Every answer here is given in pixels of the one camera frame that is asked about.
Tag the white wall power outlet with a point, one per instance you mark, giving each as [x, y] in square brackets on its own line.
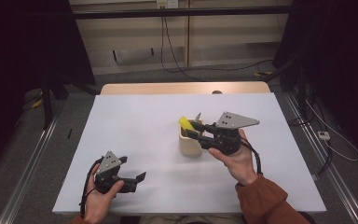
[167, 3]

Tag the black curtain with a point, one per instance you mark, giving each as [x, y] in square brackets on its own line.
[18, 56]
[341, 56]

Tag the person's left hand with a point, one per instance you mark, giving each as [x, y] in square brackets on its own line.
[98, 203]

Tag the yellow floor tape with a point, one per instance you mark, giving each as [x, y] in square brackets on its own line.
[263, 74]
[37, 103]

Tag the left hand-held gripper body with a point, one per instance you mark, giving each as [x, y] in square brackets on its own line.
[108, 163]

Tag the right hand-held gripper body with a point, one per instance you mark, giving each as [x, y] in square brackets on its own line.
[233, 120]

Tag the black horizontal metal bar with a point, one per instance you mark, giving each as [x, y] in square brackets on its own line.
[183, 12]

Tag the beige square pen holder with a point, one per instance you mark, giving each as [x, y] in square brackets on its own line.
[190, 146]

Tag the dark table grommet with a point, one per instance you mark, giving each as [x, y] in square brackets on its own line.
[217, 92]

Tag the white power adapter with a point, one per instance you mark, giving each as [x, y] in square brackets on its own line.
[323, 135]

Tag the metal floor rail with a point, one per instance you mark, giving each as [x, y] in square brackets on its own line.
[332, 174]
[28, 174]

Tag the person's right hand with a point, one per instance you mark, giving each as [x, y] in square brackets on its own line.
[240, 165]

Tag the white table cover sheet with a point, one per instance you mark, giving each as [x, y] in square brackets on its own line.
[136, 118]

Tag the yellow highlighter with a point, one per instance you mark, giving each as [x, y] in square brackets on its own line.
[185, 122]

